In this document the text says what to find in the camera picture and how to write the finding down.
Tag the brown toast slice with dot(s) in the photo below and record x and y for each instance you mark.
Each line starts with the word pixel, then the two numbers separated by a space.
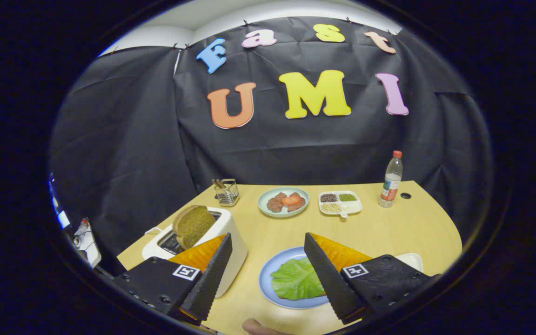
pixel 193 225

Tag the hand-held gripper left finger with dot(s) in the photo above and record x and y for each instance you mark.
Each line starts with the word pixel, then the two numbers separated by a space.
pixel 212 279

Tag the black table grommet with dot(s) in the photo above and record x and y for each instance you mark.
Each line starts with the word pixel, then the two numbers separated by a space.
pixel 405 196

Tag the red tomato slice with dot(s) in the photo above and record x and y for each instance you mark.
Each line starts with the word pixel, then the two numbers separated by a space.
pixel 291 200

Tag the blue plate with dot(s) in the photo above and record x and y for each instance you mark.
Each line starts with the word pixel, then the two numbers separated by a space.
pixel 268 274

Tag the white divided condiment dish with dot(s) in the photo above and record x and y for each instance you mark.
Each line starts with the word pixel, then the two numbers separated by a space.
pixel 354 207

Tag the white square plate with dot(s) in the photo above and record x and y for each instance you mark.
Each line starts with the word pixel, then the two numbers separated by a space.
pixel 412 260

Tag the brown meat slice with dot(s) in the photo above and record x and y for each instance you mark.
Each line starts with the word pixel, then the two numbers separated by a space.
pixel 298 206
pixel 275 205

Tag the white toaster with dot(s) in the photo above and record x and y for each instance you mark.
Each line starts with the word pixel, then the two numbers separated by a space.
pixel 228 228

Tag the green lettuce leaf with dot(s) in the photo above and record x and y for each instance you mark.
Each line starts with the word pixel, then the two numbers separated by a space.
pixel 296 279

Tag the clear bottle with red cap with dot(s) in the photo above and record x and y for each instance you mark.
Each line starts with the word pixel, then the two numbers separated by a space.
pixel 391 184

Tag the pale green plate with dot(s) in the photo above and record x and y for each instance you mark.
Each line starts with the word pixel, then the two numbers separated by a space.
pixel 296 213

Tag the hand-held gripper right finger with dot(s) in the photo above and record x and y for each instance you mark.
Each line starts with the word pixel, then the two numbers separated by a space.
pixel 331 284

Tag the brown wooden stick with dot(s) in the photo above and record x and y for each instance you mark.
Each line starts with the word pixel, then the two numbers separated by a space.
pixel 223 183
pixel 217 184

